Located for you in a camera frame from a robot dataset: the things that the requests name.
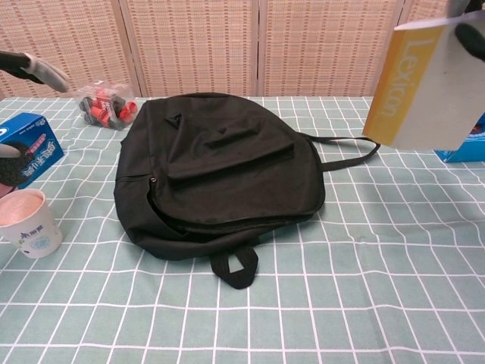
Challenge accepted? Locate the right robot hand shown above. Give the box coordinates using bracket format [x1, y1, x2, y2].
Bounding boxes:
[449, 0, 485, 61]

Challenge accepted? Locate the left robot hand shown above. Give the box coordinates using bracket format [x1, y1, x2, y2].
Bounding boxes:
[0, 51, 71, 158]

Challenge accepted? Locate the yellow and white Lexicon book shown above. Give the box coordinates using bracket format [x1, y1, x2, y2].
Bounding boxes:
[362, 2, 485, 151]

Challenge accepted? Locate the black fabric backpack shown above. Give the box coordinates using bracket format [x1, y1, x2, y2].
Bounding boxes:
[115, 92, 382, 291]

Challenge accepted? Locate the clear bag of red caps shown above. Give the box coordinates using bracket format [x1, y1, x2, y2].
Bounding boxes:
[77, 79, 139, 131]

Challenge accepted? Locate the blue Oreo cookie box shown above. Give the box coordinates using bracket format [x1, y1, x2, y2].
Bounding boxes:
[0, 112, 64, 190]

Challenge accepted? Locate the white paper cup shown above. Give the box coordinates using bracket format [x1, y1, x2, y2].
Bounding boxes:
[0, 188, 64, 260]

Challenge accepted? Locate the bamboo folding screen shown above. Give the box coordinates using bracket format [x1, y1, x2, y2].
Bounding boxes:
[0, 0, 485, 100]

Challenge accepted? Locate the green checked tablecloth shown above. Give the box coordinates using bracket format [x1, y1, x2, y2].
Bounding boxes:
[0, 94, 485, 364]

